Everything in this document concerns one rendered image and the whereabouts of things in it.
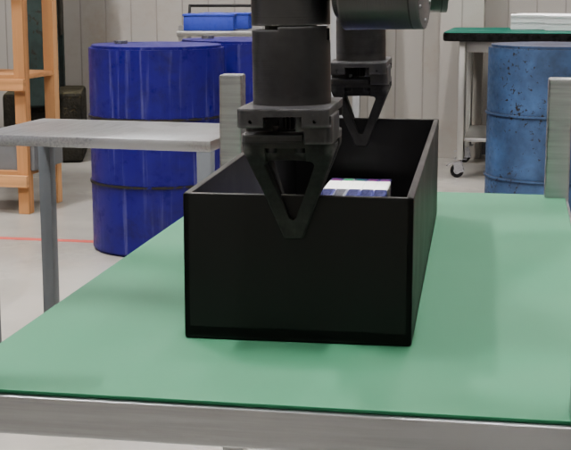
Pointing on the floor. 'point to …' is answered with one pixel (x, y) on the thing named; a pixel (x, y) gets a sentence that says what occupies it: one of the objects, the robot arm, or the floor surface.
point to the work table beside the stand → (194, 143)
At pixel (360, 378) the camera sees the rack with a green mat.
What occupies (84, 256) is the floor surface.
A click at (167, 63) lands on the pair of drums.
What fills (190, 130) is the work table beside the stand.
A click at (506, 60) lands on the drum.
